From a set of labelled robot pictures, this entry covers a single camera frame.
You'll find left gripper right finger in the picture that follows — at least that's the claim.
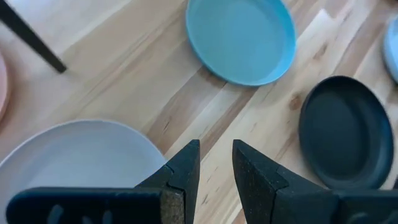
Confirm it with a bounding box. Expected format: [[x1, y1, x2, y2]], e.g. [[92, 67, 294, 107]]
[[232, 139, 398, 224]]

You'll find pink plate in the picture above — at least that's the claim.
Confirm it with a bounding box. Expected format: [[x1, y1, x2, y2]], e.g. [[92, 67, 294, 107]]
[[0, 52, 9, 121]]

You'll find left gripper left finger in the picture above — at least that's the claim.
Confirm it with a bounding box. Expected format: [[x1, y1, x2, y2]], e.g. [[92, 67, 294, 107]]
[[6, 139, 201, 224]]

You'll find white plate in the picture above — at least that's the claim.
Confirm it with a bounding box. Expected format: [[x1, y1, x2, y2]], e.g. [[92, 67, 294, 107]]
[[382, 18, 398, 83]]

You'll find black plate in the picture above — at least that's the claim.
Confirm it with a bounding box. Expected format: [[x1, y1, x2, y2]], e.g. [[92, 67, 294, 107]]
[[298, 75, 395, 190]]

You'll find blue plate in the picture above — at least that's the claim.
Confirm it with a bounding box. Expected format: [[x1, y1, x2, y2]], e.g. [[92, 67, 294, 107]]
[[185, 0, 297, 87]]

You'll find pale grey plate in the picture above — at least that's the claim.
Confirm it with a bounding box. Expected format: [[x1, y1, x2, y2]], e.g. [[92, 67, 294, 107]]
[[0, 119, 168, 218]]

